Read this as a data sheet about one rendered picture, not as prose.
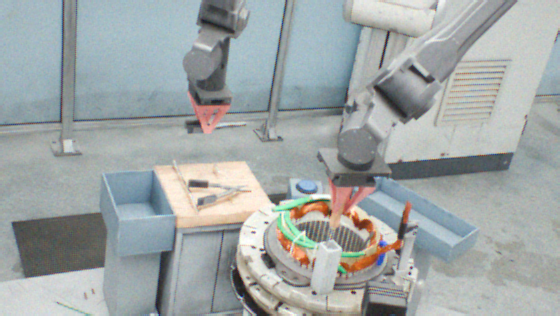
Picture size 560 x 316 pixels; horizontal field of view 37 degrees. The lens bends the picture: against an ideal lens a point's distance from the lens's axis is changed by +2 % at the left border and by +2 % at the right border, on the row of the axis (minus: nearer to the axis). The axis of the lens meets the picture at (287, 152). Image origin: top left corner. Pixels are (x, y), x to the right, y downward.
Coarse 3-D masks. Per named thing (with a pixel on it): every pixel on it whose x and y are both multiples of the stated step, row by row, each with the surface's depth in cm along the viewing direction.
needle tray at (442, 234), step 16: (384, 192) 183; (400, 192) 180; (368, 208) 173; (384, 208) 170; (400, 208) 178; (416, 208) 178; (432, 208) 175; (432, 224) 175; (448, 224) 174; (464, 224) 171; (416, 240) 167; (432, 240) 164; (448, 240) 171; (464, 240) 165; (416, 256) 170; (432, 256) 177; (448, 256) 163; (416, 288) 178; (416, 304) 183
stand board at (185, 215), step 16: (160, 176) 167; (176, 176) 168; (192, 176) 168; (208, 176) 169; (224, 176) 170; (240, 176) 172; (176, 192) 162; (192, 192) 163; (208, 192) 164; (256, 192) 167; (176, 208) 158; (192, 208) 158; (208, 208) 159; (224, 208) 160; (240, 208) 161; (256, 208) 162; (176, 224) 156; (192, 224) 157; (208, 224) 158
